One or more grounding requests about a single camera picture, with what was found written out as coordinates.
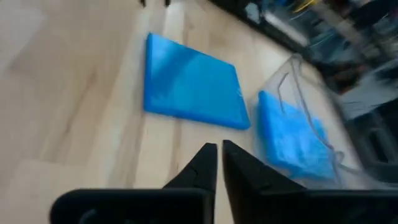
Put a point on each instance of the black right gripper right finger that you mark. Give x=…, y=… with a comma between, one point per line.
x=248, y=180

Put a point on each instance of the clear plastic bin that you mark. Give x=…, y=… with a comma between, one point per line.
x=311, y=93

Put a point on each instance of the blue plastic disc case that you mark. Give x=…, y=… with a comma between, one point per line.
x=192, y=87
x=292, y=140

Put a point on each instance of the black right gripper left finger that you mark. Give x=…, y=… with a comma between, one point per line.
x=202, y=171

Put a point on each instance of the black table frame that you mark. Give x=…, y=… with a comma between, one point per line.
x=264, y=25

